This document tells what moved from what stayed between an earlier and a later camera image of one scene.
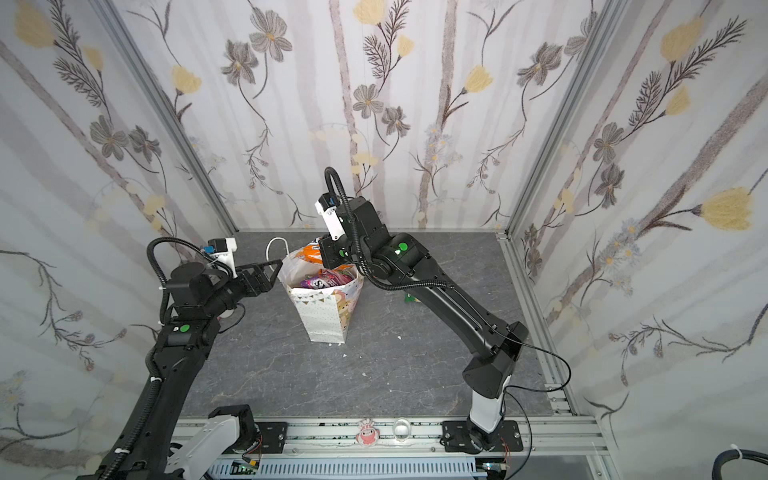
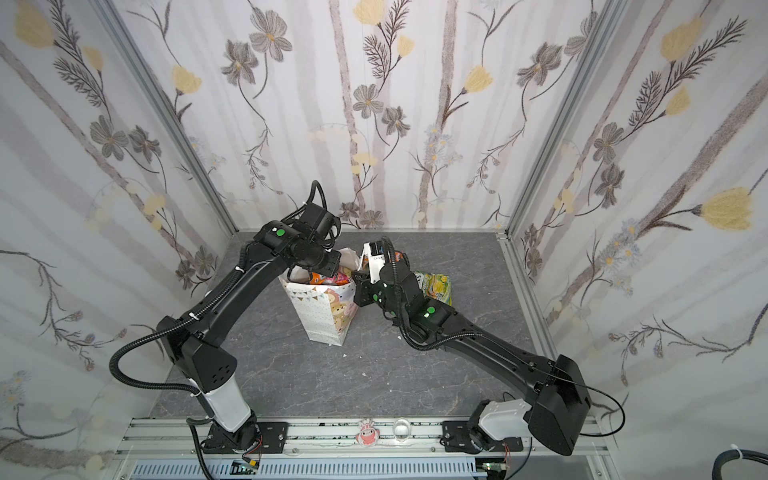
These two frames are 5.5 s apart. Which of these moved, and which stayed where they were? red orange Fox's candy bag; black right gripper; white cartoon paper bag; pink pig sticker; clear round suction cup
Moved: red orange Fox's candy bag; black right gripper
Stayed: pink pig sticker; white cartoon paper bag; clear round suction cup
